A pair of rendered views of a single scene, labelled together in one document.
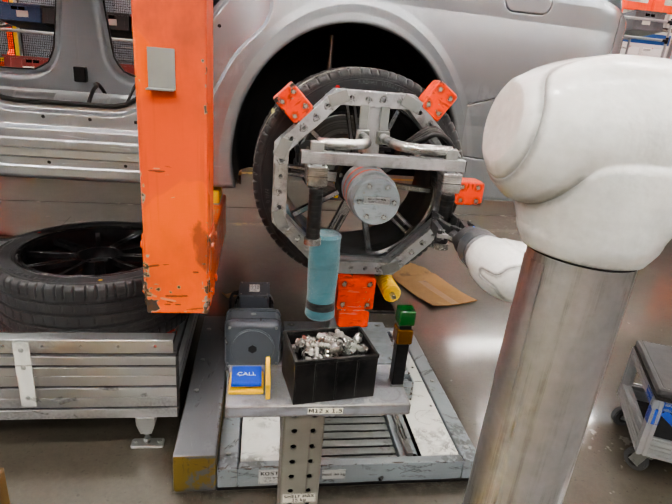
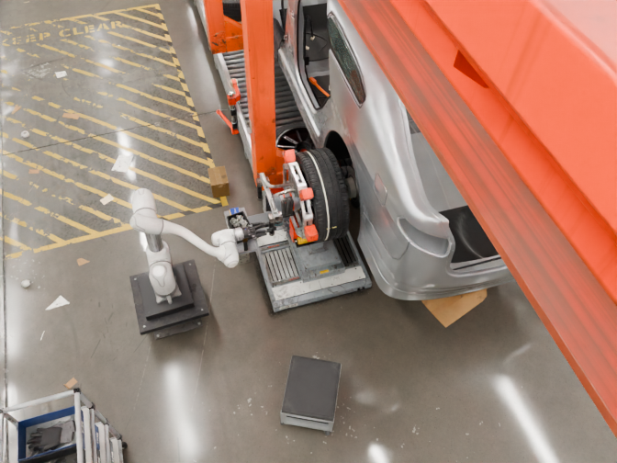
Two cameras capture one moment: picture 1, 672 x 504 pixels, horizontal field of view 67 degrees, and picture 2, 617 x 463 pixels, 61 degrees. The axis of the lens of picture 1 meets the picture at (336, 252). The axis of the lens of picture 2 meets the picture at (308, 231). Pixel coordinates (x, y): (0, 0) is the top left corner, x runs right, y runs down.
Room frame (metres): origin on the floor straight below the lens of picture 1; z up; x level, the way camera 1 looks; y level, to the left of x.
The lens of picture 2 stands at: (1.13, -2.50, 3.73)
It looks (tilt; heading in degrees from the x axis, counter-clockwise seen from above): 53 degrees down; 80
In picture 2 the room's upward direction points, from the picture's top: 3 degrees clockwise
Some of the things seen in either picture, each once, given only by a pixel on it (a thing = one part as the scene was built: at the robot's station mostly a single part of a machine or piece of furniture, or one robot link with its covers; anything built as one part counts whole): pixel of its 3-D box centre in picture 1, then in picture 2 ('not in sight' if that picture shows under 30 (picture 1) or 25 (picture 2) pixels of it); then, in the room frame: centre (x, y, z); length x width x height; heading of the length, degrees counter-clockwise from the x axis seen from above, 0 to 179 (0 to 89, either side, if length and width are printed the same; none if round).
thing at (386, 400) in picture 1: (316, 388); (240, 231); (1.05, 0.02, 0.44); 0.43 x 0.17 x 0.03; 99
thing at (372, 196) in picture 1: (369, 192); (287, 201); (1.42, -0.08, 0.85); 0.21 x 0.14 x 0.14; 9
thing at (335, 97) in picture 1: (364, 186); (297, 199); (1.49, -0.07, 0.85); 0.54 x 0.07 x 0.54; 99
